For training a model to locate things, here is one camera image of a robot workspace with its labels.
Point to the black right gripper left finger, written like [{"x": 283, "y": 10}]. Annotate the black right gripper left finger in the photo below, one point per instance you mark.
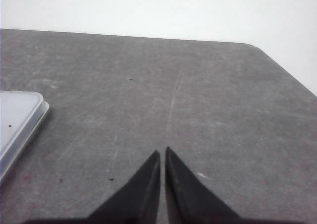
[{"x": 137, "y": 201}]

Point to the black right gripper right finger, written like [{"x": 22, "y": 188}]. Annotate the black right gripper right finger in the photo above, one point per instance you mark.
[{"x": 188, "y": 200}]

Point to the silver digital kitchen scale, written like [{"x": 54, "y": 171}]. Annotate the silver digital kitchen scale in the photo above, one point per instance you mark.
[{"x": 21, "y": 113}]

